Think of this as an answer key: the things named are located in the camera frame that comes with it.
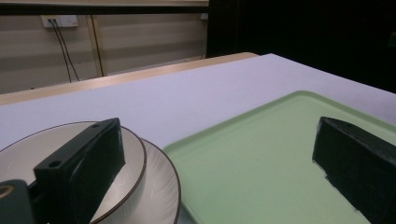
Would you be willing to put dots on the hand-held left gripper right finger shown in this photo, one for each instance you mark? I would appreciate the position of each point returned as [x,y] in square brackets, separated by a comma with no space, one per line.
[358,157]

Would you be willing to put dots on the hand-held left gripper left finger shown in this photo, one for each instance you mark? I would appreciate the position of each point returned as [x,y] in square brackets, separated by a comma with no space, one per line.
[81,168]

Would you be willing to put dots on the white plate with brown rim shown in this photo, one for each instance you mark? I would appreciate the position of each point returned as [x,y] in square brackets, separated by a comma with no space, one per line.
[155,193]
[25,149]

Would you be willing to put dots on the light green tray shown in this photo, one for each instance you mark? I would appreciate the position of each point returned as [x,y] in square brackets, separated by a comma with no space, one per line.
[255,168]

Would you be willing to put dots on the white table mat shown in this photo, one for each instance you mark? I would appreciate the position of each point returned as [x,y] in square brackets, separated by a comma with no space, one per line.
[186,93]

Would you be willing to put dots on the white wall socket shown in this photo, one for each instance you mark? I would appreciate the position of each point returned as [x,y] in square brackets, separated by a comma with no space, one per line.
[60,21]

